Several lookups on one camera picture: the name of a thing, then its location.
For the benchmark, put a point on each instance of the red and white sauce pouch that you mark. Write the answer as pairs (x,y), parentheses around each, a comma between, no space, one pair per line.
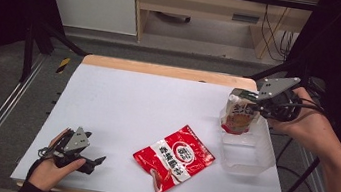
(176,157)

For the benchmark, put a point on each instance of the spouted sauce pouch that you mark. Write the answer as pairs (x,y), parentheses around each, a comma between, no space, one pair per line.
(239,117)

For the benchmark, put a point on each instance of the wooden desk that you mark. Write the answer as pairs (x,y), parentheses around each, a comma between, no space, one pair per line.
(204,8)

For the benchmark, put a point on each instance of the person's left hand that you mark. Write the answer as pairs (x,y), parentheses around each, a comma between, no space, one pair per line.
(46,173)

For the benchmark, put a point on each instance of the wooden table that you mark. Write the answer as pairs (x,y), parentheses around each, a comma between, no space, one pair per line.
(170,71)

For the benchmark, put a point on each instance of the white table mat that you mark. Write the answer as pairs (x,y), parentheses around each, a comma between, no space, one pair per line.
(143,105)

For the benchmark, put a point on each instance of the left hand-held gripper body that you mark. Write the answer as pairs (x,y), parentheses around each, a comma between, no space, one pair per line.
(76,141)

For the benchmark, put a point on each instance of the yellow and black tape mark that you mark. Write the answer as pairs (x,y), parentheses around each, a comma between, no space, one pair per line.
(63,65)

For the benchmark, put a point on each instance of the person's right hand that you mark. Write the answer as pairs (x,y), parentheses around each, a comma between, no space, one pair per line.
(309,125)

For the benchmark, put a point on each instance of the clear plastic container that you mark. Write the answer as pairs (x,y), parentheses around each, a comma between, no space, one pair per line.
(244,153)

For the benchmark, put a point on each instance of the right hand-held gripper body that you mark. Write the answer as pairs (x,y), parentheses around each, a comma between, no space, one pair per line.
(277,89)

